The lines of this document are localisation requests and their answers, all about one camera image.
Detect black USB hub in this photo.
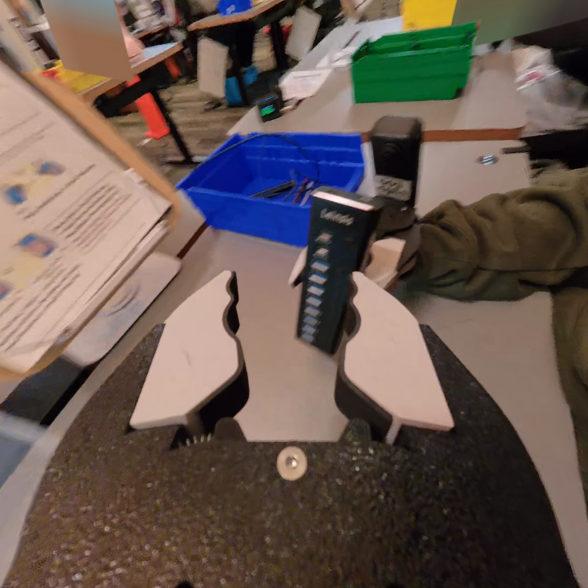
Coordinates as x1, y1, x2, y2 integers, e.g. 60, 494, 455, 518
295, 186, 384, 355

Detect person's olive jacket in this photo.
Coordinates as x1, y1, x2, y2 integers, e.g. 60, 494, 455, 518
551, 289, 588, 492

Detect person's right forearm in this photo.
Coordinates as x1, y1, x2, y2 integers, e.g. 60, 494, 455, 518
404, 168, 588, 301

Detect beige divider panel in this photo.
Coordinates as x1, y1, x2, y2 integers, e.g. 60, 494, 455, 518
197, 37, 229, 98
286, 6, 322, 61

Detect cardboard board with paper stack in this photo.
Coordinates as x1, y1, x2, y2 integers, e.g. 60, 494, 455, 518
0, 60, 182, 382

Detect clear plastic bag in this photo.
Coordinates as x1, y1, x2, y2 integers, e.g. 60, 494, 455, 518
512, 46, 588, 129

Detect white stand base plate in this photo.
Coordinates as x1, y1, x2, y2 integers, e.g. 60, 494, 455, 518
62, 252, 182, 368

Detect small black device green screen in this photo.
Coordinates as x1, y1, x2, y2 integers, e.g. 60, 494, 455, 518
256, 94, 283, 122

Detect blue plastic bin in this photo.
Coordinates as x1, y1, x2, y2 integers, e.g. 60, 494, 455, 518
176, 132, 366, 247

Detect yellow bin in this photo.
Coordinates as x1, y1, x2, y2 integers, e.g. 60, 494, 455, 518
401, 0, 458, 30

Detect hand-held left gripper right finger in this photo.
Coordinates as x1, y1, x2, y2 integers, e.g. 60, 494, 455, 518
334, 271, 455, 445

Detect black flat bar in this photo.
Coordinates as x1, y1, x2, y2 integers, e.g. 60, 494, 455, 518
250, 180, 298, 199

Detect black cable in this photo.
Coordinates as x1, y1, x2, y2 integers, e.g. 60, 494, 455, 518
209, 132, 322, 184

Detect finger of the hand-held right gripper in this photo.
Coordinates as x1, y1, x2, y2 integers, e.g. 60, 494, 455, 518
362, 237, 407, 292
288, 248, 308, 286

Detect translucent white storage crate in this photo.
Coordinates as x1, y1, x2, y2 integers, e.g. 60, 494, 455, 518
0, 411, 49, 488

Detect red and blue wires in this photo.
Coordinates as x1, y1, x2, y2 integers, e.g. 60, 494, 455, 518
285, 170, 318, 206

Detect black flat plate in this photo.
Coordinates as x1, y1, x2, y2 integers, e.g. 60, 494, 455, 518
0, 356, 95, 424

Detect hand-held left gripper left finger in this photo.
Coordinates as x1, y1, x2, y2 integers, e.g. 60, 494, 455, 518
129, 270, 250, 430

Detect green plastic bin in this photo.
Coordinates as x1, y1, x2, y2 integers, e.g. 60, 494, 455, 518
351, 21, 478, 104

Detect wooden desk black legs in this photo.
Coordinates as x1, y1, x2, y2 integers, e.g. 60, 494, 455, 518
186, 0, 295, 106
83, 41, 196, 165

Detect black object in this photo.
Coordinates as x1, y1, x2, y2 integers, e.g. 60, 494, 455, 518
503, 131, 588, 168

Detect white paper sheet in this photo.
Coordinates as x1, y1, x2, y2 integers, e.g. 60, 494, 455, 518
278, 69, 329, 99

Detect orange traffic cone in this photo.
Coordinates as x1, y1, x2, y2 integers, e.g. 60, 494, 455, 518
138, 92, 171, 141

